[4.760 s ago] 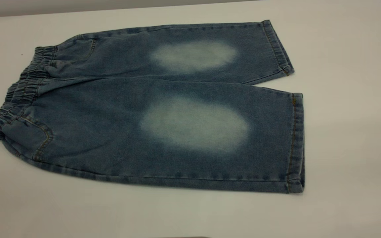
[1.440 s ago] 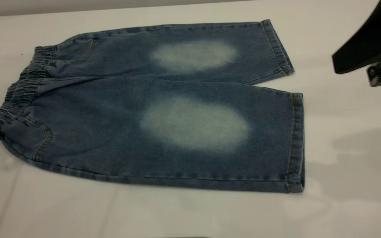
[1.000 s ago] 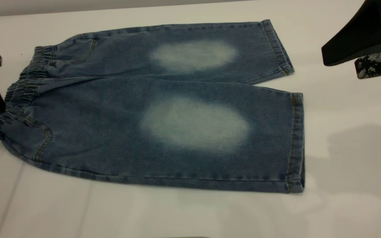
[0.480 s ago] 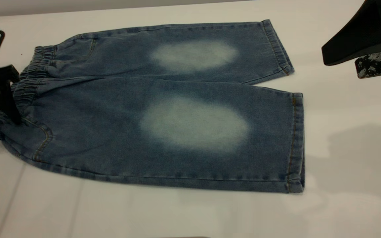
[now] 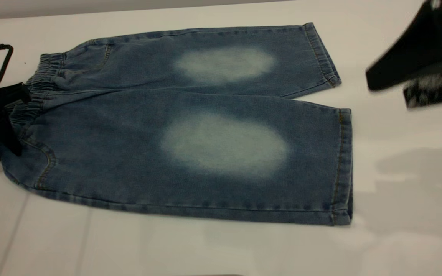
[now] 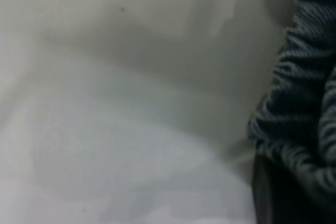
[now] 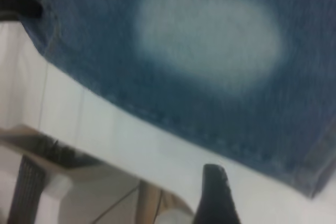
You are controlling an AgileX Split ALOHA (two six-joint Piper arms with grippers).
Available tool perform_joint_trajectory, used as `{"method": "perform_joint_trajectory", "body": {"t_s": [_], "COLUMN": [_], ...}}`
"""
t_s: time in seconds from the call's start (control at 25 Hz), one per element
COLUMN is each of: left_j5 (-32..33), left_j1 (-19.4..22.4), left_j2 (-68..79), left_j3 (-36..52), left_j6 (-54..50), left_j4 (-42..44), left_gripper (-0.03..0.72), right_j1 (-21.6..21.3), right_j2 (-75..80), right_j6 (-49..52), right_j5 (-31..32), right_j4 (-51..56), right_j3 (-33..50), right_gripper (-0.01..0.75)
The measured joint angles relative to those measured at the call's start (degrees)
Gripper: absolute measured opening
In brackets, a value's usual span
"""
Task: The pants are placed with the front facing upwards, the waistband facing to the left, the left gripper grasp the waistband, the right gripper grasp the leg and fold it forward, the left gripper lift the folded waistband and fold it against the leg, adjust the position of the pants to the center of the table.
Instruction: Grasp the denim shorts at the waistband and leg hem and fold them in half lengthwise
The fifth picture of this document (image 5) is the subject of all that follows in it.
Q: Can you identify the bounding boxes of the blue denim jeans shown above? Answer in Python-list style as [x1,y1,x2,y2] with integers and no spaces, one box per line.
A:
[0,22,354,227]

